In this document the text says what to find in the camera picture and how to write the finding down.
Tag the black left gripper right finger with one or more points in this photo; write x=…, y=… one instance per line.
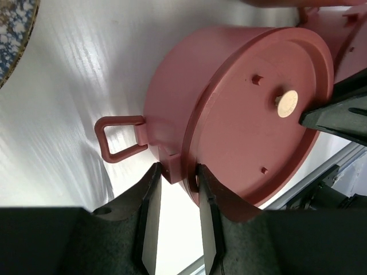
x=272, y=243

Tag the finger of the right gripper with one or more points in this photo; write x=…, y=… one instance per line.
x=345, y=114

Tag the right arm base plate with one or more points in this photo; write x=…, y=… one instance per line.
x=319, y=194

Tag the speckled ceramic plate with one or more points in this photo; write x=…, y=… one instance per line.
x=17, y=22

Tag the dark red lid back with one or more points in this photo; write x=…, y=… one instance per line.
x=245, y=127

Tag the pink lunch container with handle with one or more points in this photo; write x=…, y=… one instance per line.
x=344, y=31

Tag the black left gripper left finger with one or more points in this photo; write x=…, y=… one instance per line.
x=120, y=237

